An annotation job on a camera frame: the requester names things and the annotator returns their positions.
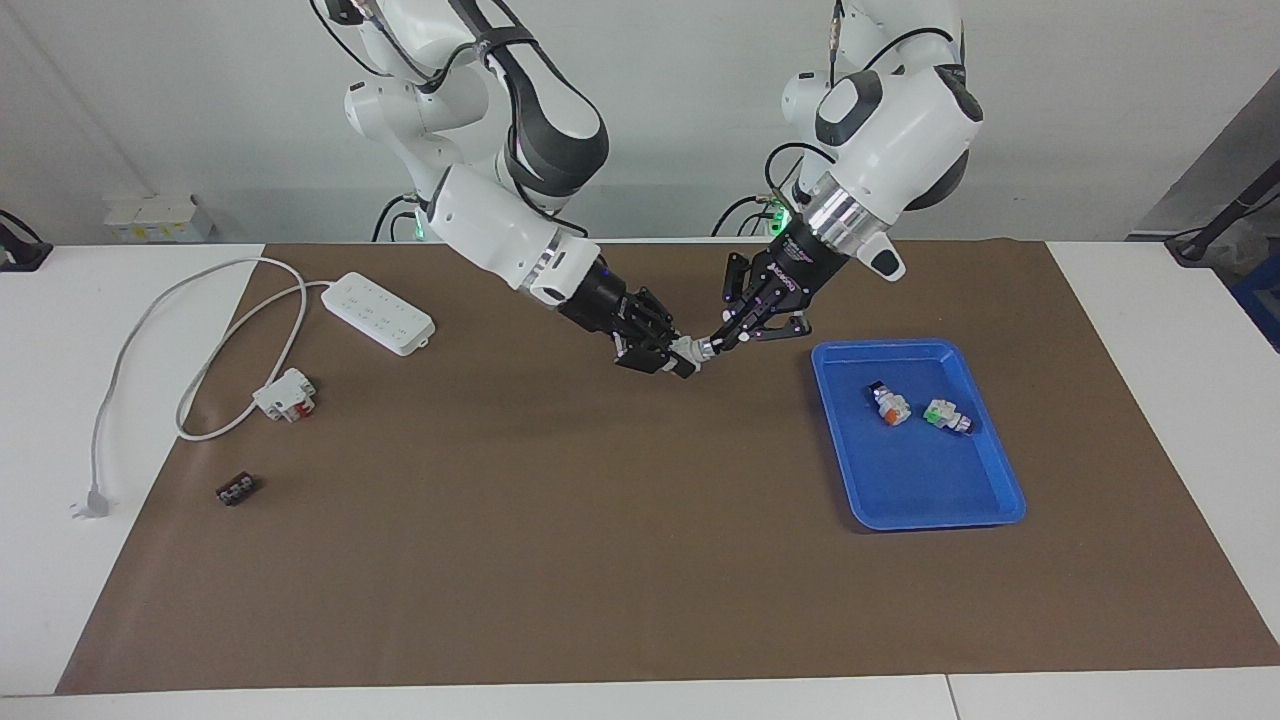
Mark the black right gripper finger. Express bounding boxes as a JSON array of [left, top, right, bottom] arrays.
[[614, 288, 683, 352], [613, 344, 702, 382]]

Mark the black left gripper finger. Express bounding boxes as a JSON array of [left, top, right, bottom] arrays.
[[721, 251, 758, 313], [704, 304, 814, 354]]

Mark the brown table mat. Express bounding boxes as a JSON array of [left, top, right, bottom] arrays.
[[55, 240, 1280, 697]]

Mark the white power strip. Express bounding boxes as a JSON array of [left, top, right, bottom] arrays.
[[322, 272, 437, 358]]

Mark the blue plastic tray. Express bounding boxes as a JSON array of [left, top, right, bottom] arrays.
[[810, 338, 1028, 532]]

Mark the white circuit breaker red lever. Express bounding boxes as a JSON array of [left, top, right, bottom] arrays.
[[252, 368, 318, 425]]

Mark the black stand pole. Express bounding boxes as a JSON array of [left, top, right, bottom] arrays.
[[1164, 160, 1280, 267]]

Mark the white cardboard box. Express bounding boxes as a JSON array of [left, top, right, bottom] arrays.
[[103, 191, 217, 244]]

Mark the blue crate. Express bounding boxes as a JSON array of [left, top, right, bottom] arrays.
[[1232, 250, 1280, 353]]

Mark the black base cable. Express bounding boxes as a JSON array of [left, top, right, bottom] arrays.
[[371, 194, 429, 244], [711, 193, 793, 239]]

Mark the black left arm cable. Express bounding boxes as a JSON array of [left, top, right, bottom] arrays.
[[763, 0, 966, 216]]

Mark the selector switch with orange block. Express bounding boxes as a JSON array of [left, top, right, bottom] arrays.
[[866, 380, 913, 428]]

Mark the selector switch with green block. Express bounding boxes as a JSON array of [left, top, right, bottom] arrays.
[[922, 398, 975, 438]]

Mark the white power strip cable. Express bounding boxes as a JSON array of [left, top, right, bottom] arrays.
[[70, 256, 337, 520]]

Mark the black clamp mount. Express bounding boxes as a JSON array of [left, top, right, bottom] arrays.
[[0, 209, 54, 274]]

